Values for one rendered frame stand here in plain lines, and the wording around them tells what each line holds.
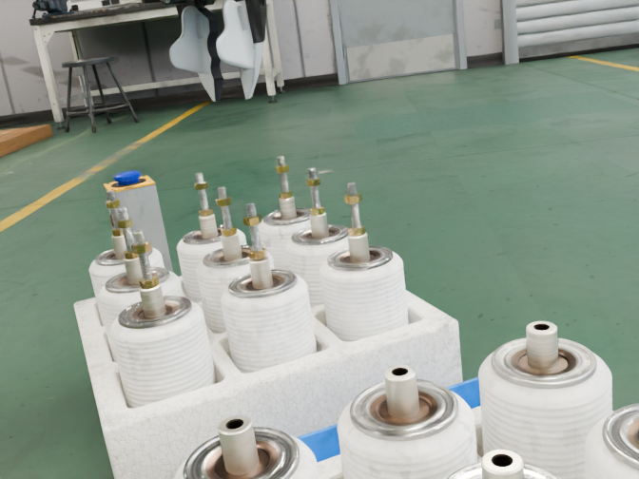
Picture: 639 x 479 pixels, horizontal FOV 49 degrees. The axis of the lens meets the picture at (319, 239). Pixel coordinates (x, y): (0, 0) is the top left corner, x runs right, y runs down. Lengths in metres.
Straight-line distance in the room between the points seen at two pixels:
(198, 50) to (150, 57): 5.20
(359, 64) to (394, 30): 0.36
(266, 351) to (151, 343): 0.12
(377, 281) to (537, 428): 0.30
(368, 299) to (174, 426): 0.24
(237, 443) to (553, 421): 0.22
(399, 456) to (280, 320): 0.30
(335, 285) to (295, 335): 0.07
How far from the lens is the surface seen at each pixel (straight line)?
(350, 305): 0.78
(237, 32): 0.70
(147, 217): 1.11
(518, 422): 0.54
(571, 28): 5.89
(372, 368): 0.77
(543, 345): 0.55
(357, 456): 0.49
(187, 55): 0.72
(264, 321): 0.74
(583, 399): 0.54
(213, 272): 0.85
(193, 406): 0.72
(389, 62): 5.71
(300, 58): 5.74
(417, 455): 0.48
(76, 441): 1.08
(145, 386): 0.74
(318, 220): 0.90
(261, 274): 0.76
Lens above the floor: 0.52
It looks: 17 degrees down
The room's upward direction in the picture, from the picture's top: 8 degrees counter-clockwise
